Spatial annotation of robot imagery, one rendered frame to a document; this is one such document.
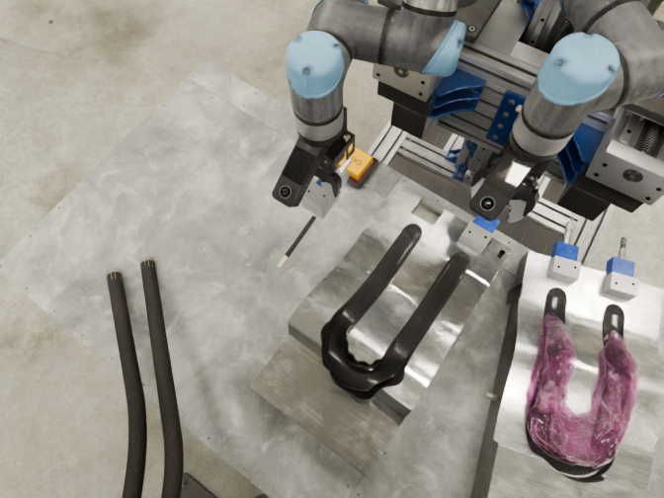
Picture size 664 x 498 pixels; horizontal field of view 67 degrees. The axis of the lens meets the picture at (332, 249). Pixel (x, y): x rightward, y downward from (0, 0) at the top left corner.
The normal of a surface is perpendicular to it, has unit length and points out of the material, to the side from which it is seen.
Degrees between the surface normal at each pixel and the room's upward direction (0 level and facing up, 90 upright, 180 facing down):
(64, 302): 0
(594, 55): 0
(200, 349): 0
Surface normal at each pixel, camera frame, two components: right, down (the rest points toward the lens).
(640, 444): -0.10, -0.16
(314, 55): -0.03, -0.37
